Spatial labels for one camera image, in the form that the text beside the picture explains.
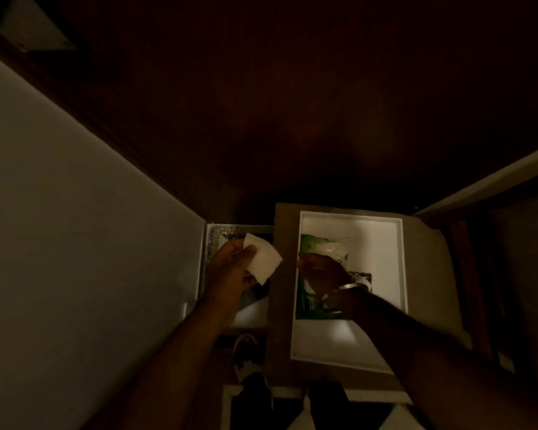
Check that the speckled rim waste bin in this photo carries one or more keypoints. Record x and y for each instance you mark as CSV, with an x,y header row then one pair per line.
x,y
215,239

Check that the white rectangular tray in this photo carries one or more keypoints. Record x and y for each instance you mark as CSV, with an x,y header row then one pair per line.
x,y
376,264

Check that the person's right hand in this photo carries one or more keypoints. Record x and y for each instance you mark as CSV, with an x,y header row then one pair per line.
x,y
325,275

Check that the brown small table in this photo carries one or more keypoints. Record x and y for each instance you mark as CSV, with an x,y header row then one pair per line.
x,y
430,282

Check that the dark wooden wardrobe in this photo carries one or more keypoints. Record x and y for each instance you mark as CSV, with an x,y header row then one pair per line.
x,y
296,107

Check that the person's left hand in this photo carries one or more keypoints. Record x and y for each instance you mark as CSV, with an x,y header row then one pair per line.
x,y
226,282

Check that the white and black shoe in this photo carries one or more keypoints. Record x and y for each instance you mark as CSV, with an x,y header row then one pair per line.
x,y
246,353

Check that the dark wooden chair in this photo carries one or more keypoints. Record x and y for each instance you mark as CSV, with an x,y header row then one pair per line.
x,y
484,282

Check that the silver bangle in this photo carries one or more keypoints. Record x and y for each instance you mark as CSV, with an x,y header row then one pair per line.
x,y
354,286

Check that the person's left fingers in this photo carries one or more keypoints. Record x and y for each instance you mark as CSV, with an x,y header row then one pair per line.
x,y
238,255

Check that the person's right forearm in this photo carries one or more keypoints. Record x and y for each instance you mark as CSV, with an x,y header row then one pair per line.
x,y
430,367

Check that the person's right fingers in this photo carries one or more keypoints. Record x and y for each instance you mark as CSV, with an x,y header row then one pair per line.
x,y
311,266

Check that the person's left forearm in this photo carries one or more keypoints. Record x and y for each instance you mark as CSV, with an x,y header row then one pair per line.
x,y
175,367

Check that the green wet wipes packet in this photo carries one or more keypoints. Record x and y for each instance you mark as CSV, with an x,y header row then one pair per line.
x,y
316,244

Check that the person's black trousers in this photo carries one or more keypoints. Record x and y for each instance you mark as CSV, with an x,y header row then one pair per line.
x,y
251,407

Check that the white wet wipe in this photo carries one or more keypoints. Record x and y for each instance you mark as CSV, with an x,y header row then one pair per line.
x,y
263,263

